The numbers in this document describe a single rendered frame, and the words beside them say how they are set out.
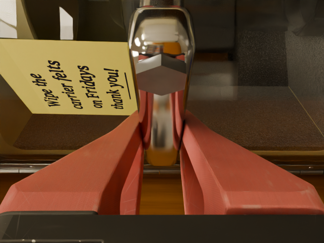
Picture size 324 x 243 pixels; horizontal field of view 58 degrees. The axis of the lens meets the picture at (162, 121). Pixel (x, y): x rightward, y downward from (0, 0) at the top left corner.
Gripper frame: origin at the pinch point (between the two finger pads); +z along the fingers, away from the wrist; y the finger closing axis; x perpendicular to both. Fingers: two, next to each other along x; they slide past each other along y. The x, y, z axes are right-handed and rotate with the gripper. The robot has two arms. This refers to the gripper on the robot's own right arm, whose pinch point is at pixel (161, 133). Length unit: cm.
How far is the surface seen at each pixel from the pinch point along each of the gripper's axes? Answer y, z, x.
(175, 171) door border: -1.5, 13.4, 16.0
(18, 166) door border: 15.5, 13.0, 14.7
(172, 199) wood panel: -1.3, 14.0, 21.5
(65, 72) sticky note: 5.2, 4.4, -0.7
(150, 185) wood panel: 1.5, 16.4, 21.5
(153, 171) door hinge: 1.0, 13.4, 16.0
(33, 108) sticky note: 8.6, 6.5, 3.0
